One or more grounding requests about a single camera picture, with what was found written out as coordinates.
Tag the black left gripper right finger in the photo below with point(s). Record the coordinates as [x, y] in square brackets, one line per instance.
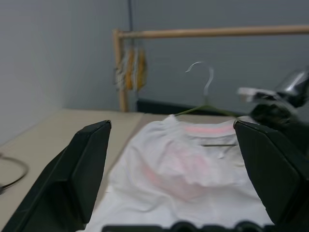
[277, 174]

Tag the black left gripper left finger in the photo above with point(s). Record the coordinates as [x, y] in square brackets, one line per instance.
[60, 183]

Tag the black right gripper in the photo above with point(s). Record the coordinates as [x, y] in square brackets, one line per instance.
[277, 116]

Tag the white shirt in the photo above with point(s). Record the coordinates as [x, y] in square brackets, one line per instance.
[157, 157]

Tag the white hanger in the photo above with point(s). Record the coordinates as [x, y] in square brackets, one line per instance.
[120, 72]

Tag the wooden clothes rack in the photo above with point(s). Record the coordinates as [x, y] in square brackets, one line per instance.
[217, 32]

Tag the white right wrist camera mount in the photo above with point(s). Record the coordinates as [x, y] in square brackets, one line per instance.
[246, 91]

